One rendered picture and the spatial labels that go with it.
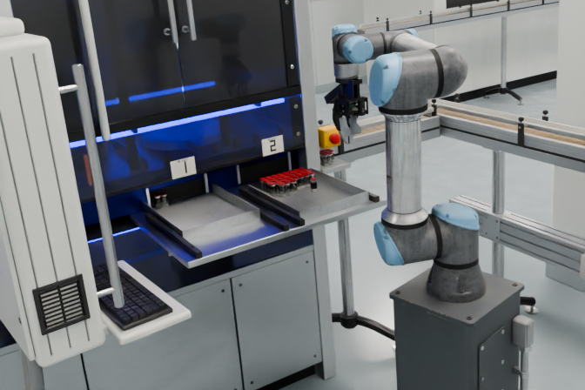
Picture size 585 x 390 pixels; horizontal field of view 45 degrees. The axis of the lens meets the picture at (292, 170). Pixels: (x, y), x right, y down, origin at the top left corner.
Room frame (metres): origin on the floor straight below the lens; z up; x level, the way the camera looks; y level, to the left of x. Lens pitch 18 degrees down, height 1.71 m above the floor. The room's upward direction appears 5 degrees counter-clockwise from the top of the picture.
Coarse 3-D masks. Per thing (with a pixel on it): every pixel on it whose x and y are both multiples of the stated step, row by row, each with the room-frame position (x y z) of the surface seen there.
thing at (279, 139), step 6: (270, 138) 2.40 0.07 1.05; (276, 138) 2.42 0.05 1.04; (282, 138) 2.43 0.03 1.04; (264, 144) 2.39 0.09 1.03; (270, 144) 2.40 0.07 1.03; (276, 144) 2.41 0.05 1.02; (282, 144) 2.43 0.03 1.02; (264, 150) 2.39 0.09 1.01; (270, 150) 2.40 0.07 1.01; (276, 150) 2.41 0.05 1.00; (282, 150) 2.43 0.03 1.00
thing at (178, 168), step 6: (174, 162) 2.22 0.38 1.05; (180, 162) 2.23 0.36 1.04; (186, 162) 2.24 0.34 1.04; (192, 162) 2.25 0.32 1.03; (174, 168) 2.22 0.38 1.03; (180, 168) 2.23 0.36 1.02; (192, 168) 2.25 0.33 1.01; (174, 174) 2.22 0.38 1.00; (180, 174) 2.23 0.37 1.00; (186, 174) 2.24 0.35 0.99
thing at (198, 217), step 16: (224, 192) 2.29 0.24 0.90; (144, 208) 2.23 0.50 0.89; (160, 208) 2.25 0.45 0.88; (176, 208) 2.23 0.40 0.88; (192, 208) 2.22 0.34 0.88; (208, 208) 2.21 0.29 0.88; (224, 208) 2.19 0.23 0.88; (240, 208) 2.18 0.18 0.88; (256, 208) 2.09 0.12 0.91; (176, 224) 2.09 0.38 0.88; (192, 224) 2.08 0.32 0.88; (208, 224) 1.99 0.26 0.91; (224, 224) 2.02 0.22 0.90; (240, 224) 2.04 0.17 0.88
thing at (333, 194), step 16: (320, 176) 2.39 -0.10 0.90; (256, 192) 2.27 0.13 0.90; (304, 192) 2.28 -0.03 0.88; (320, 192) 2.26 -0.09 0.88; (336, 192) 2.25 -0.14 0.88; (352, 192) 2.22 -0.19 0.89; (368, 192) 2.15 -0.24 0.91; (288, 208) 2.08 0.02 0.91; (304, 208) 2.13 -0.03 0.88; (320, 208) 2.06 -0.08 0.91; (336, 208) 2.09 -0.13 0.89
